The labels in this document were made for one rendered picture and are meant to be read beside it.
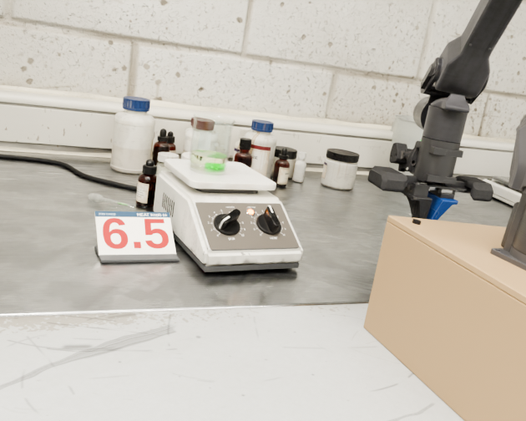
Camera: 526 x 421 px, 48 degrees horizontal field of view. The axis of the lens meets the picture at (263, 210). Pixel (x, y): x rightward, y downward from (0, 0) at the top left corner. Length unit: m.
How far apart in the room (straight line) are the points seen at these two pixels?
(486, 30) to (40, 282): 0.63
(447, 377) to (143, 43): 0.89
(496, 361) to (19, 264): 0.47
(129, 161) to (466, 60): 0.57
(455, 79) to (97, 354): 0.62
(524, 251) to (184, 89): 0.85
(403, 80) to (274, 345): 1.01
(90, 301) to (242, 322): 0.15
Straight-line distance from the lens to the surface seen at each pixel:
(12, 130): 1.16
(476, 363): 0.50
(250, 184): 0.74
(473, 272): 0.49
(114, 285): 0.63
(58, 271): 0.66
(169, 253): 0.71
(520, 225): 0.54
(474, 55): 0.89
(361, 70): 1.40
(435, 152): 0.90
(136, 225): 0.72
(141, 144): 1.07
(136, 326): 0.55
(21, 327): 0.55
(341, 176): 1.19
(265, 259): 0.70
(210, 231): 0.68
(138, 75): 1.21
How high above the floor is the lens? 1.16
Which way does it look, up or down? 16 degrees down
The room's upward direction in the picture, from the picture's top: 9 degrees clockwise
